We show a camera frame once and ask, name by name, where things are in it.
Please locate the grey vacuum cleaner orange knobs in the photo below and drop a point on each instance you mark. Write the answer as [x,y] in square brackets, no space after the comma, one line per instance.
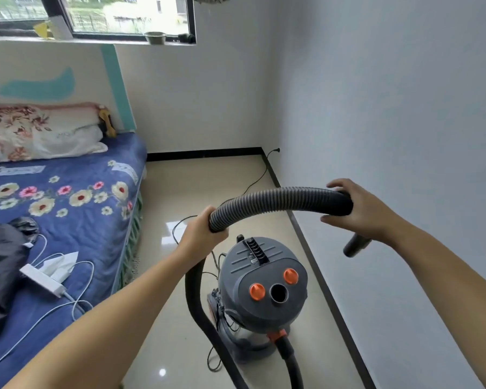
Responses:
[263,295]

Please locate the black skirting board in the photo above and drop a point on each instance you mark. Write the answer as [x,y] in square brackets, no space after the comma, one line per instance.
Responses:
[328,295]

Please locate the white bed frame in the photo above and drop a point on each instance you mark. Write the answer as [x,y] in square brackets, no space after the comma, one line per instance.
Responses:
[85,68]

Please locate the yellow toy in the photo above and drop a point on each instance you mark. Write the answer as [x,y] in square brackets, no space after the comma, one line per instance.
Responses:
[107,123]

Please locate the white power strip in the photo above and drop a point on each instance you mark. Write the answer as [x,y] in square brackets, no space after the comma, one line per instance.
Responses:
[40,279]

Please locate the green lace bed skirt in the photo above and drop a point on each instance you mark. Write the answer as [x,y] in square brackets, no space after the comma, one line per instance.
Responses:
[131,239]

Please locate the floral pillow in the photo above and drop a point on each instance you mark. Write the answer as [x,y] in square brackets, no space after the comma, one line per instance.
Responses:
[36,133]

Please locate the person's left hand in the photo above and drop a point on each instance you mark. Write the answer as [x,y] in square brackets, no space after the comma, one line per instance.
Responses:
[200,236]

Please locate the small metal bowl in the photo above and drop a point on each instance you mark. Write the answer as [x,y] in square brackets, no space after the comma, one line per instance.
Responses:
[155,38]

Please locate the person's right hand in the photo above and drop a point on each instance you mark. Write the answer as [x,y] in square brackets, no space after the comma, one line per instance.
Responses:
[366,216]

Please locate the white card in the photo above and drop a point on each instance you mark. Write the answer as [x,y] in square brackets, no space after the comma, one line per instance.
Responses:
[60,28]

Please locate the person's left forearm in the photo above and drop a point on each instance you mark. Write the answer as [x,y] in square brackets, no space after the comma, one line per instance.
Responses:
[105,328]

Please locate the small black sill object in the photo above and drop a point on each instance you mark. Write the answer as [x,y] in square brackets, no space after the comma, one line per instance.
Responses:
[186,38]

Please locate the black framed window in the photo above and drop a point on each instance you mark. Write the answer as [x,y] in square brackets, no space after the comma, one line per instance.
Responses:
[105,16]

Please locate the yellow paper piece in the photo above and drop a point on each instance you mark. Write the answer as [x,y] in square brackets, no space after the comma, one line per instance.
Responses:
[42,30]

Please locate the blue floral bed blanket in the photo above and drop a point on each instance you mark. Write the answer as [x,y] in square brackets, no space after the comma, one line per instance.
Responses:
[85,230]

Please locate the person's right forearm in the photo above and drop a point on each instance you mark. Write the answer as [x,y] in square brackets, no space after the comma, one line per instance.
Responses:
[449,287]

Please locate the black jacket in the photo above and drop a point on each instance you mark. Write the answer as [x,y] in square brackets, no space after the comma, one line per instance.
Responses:
[4,263]

